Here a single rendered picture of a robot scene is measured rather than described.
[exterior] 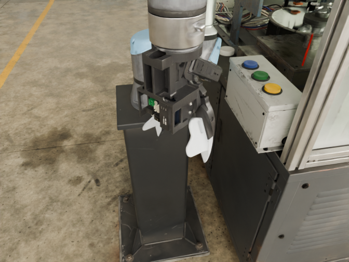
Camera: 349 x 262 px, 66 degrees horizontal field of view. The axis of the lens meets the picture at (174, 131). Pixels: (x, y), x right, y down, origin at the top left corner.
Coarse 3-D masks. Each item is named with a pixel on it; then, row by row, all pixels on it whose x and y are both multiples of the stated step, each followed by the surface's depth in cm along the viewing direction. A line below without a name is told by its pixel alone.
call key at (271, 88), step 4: (268, 84) 69; (272, 84) 69; (276, 84) 69; (264, 88) 68; (268, 88) 67; (272, 88) 67; (276, 88) 67; (280, 88) 67; (272, 92) 67; (276, 92) 67
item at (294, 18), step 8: (288, 8) 107; (296, 8) 107; (304, 8) 107; (272, 16) 99; (280, 16) 99; (288, 16) 99; (296, 16) 99; (288, 24) 92; (296, 24) 92; (304, 24) 92; (312, 24) 92; (320, 24) 92; (312, 32) 86; (320, 32) 86
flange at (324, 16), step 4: (312, 12) 100; (316, 12) 94; (328, 12) 94; (304, 16) 96; (308, 16) 96; (312, 16) 96; (316, 16) 95; (320, 16) 94; (324, 16) 93; (328, 16) 95; (308, 20) 94; (312, 20) 93; (316, 20) 93; (320, 20) 92; (324, 20) 92
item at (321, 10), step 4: (312, 4) 96; (316, 4) 95; (320, 4) 93; (324, 4) 92; (328, 4) 92; (316, 8) 91; (320, 8) 92; (324, 8) 93; (328, 8) 93; (320, 12) 94; (324, 12) 94
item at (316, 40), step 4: (308, 36) 99; (316, 36) 97; (304, 40) 102; (308, 40) 99; (312, 40) 98; (316, 40) 98; (320, 40) 98; (304, 44) 102; (312, 44) 99; (316, 44) 99; (312, 48) 100; (316, 48) 100
